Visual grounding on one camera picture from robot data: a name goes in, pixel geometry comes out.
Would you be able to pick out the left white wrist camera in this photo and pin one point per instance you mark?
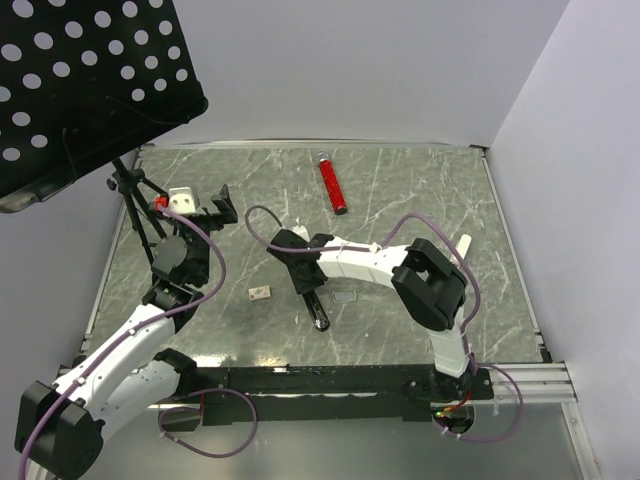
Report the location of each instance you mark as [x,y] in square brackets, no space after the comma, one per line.
[181,200]

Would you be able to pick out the black stapler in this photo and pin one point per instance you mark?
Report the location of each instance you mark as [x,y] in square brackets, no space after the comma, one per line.
[317,313]

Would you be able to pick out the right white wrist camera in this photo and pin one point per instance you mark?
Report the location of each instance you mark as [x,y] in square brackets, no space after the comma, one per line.
[302,232]

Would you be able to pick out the black perforated music stand desk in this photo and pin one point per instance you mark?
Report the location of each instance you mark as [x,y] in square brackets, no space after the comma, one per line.
[83,83]

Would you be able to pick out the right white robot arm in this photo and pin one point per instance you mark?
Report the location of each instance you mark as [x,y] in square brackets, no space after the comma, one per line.
[429,286]

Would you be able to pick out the white staple box sleeve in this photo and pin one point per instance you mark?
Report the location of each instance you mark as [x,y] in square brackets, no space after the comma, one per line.
[260,293]

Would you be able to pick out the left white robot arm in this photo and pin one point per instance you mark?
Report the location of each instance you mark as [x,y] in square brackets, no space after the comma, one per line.
[63,426]

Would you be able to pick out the black tripod stand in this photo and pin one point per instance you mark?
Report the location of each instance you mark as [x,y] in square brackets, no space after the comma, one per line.
[126,182]

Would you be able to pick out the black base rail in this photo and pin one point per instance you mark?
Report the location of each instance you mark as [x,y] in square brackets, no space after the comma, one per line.
[299,393]

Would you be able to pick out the red cylindrical tube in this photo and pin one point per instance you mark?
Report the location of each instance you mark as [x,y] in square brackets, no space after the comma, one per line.
[334,191]

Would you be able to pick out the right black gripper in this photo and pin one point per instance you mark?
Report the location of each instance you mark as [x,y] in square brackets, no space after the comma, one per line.
[304,286]

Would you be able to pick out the aluminium frame rail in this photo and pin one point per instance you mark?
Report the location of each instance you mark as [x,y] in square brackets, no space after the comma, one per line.
[543,383]

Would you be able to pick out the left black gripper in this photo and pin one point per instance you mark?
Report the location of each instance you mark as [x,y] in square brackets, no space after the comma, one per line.
[226,212]

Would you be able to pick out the white stapler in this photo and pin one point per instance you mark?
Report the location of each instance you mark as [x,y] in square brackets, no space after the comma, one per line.
[462,247]

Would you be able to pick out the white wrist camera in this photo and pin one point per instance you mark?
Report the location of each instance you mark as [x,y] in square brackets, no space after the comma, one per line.
[181,200]
[302,232]

